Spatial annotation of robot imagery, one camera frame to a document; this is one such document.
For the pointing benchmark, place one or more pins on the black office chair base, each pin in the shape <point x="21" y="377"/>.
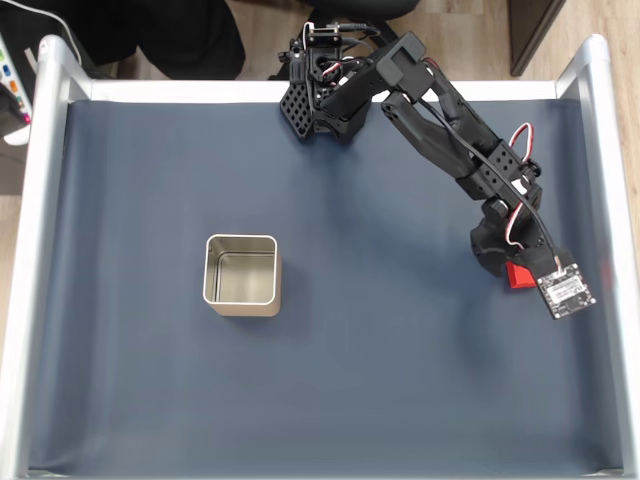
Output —
<point x="395" y="10"/>

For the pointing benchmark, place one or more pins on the white metal table frame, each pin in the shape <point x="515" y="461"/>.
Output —
<point x="200" y="91"/>

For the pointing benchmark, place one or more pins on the dark blue-grey mat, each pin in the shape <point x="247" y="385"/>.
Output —
<point x="300" y="380"/>

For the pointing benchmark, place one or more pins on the person's legs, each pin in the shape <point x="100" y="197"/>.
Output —
<point x="175" y="35"/>

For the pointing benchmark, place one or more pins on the dark wooden cabinet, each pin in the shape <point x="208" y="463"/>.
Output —
<point x="530" y="30"/>

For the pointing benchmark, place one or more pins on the red cube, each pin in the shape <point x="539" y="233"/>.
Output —
<point x="517" y="277"/>

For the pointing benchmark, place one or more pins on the square metal tin container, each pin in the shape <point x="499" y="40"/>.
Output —
<point x="245" y="272"/>

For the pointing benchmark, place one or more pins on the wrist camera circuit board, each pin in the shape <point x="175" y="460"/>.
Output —
<point x="567" y="292"/>

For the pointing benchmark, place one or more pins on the white device with coloured buttons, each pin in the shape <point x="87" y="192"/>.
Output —
<point x="14" y="136"/>

